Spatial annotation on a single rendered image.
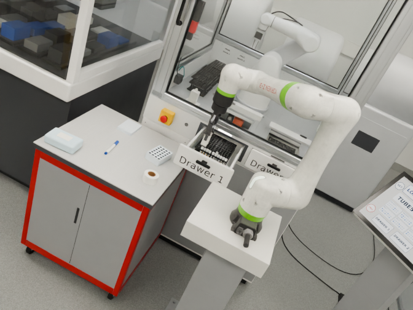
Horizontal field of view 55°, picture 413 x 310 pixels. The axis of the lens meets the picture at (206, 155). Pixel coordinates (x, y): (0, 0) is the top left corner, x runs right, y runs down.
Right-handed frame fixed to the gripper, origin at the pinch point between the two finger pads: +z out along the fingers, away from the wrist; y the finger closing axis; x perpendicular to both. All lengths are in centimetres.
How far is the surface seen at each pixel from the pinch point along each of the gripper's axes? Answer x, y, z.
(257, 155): -26.6, 18.9, 5.5
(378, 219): -88, -3, -4
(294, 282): -90, 48, 97
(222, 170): -14.5, -10.9, 5.3
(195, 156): 0.2, -10.8, 5.6
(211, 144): -2.4, 8.0, 6.3
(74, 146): 50, -33, 16
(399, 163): -198, 338, 86
